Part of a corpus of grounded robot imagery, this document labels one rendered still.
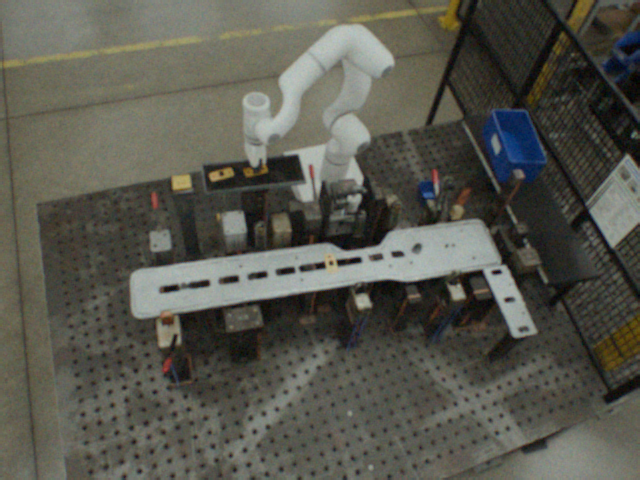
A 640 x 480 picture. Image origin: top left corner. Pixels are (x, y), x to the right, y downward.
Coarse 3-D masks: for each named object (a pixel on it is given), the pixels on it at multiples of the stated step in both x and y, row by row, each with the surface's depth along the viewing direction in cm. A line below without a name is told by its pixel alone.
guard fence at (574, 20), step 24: (456, 0) 439; (480, 0) 414; (528, 0) 366; (552, 0) 346; (576, 0) 327; (480, 24) 421; (504, 24) 395; (552, 24) 351; (576, 24) 332; (528, 72) 385; (552, 72) 363; (528, 96) 387
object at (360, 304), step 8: (352, 296) 187; (360, 296) 186; (352, 304) 188; (360, 304) 184; (368, 304) 184; (352, 312) 191; (360, 312) 185; (368, 312) 187; (344, 320) 204; (352, 320) 192; (360, 320) 191; (336, 328) 215; (344, 328) 205; (352, 328) 198; (360, 328) 200; (336, 336) 213; (344, 336) 206; (352, 336) 201; (344, 344) 209; (352, 344) 211
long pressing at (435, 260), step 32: (448, 224) 213; (480, 224) 215; (256, 256) 195; (288, 256) 197; (320, 256) 198; (352, 256) 200; (384, 256) 201; (416, 256) 203; (448, 256) 205; (480, 256) 206; (224, 288) 186; (256, 288) 188; (288, 288) 189; (320, 288) 191
